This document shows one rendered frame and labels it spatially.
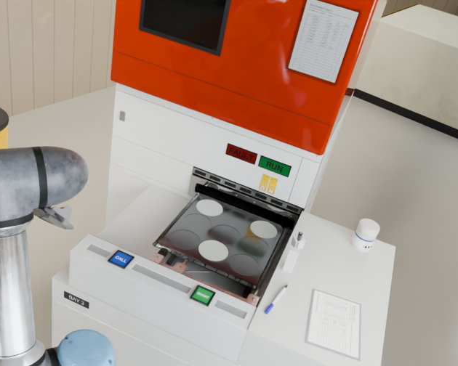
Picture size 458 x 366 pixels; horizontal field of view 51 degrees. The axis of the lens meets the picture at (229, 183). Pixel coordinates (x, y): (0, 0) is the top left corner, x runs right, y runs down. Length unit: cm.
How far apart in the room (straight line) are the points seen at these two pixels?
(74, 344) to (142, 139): 102
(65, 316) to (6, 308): 68
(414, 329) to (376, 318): 155
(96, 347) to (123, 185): 109
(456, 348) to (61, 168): 257
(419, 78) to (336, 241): 418
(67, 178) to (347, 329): 87
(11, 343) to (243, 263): 81
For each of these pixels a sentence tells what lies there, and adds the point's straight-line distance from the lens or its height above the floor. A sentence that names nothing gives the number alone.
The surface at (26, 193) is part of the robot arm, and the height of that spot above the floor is 140.
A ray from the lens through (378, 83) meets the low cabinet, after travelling 587.
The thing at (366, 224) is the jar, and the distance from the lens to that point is 169.
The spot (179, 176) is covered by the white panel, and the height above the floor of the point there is 91.
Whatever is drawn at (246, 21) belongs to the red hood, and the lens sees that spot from 156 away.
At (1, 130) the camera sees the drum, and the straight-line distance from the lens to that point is 283.
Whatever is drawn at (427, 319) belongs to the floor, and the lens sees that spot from 317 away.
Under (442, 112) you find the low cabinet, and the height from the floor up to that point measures 21.
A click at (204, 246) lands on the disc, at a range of 162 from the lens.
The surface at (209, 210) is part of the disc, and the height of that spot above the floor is 90.
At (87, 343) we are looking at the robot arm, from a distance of 111.
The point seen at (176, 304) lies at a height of 94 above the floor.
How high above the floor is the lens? 195
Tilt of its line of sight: 33 degrees down
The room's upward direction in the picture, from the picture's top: 14 degrees clockwise
